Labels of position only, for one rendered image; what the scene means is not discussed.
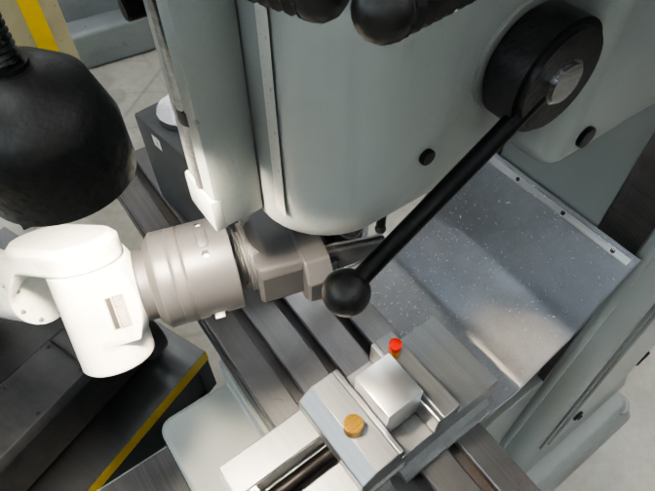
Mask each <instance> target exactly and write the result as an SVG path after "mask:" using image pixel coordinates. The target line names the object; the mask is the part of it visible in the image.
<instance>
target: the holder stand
mask: <svg viewBox="0 0 655 491"><path fill-rule="evenodd" d="M135 119H136V121H137V124H138V127H139V130H140V133H141V136H142V139H143V142H144V145H145V148H146V151H147V154H148V156H149V159H150V162H151V165H152V168H153V170H154V173H155V176H156V179H157V182H158V185H159V188H160V190H161V193H162V196H163V197H164V198H165V199H166V200H167V201H168V202H169V203H170V204H171V205H172V206H173V207H174V208H176V209H177V210H178V211H179V212H180V213H181V214H182V215H183V216H184V217H185V218H186V219H187V220H188V221H189V222H191V221H195V220H199V219H203V218H206V217H205V216H204V215H203V213H202V212H201V211H200V209H199V208H198V207H197V205H196V204H195V203H194V202H193V200H192V197H191V194H190V190H189V187H188V183H187V180H186V176H185V172H186V171H187V170H189V168H188V165H187V161H186V158H185V154H184V150H183V147H182V143H181V139H180V136H179V132H178V128H177V125H176V121H175V117H174V114H173V108H172V105H171V101H170V97H169V95H167V96H165V97H164V98H162V99H161V100H160V101H158V102H156V103H154V104H152V105H150V106H148V107H146V108H144V109H142V110H140V111H138V112H136V113H135Z"/></svg>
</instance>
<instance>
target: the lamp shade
mask: <svg viewBox="0 0 655 491"><path fill-rule="evenodd" d="M18 48H19V49H18V51H19V52H20V53H21V57H20V60H19V62H18V63H17V64H15V65H14V66H12V67H9V68H5V69H0V217H1V218H3V219H5V220H7V221H9V222H12V223H15V224H18V225H22V226H29V227H49V226H57V225H61V224H66V223H70V222H73V221H76V220H79V219H82V218H85V217H87V216H89V215H92V214H94V213H96V212H97V211H99V210H101V209H103V208H105V207H106V206H108V205H109V204H111V203H112V202H113V201H114V200H116V199H117V198H118V197H119V196H120V195H121V194H122V193H123V192H124V191H125V189H126V188H127V187H128V185H129V184H130V182H131V181H132V179H133V177H134V174H135V169H136V154H135V149H134V147H133V144H132V141H131V138H130V136H129V133H128V130H127V127H126V125H125V122H124V119H123V117H122V114H121V111H120V108H119V106H118V104H117V103H116V101H115V100H114V99H113V97H112V96H111V95H110V94H109V93H108V92H107V90H106V89H105V88H104V87H103V86H102V84H101V83H100V82H99V81H98V80H97V79H96V77H95V76H94V75H93V74H92V73H91V71H90V70H89V69H88V68H87V67H86V66H85V64H84V63H83V62H82V61H81V60H79V59H78V58H77V57H74V56H72V55H69V54H66V53H62V52H57V51H51V50H45V49H39V48H33V47H25V46H19V47H18Z"/></svg>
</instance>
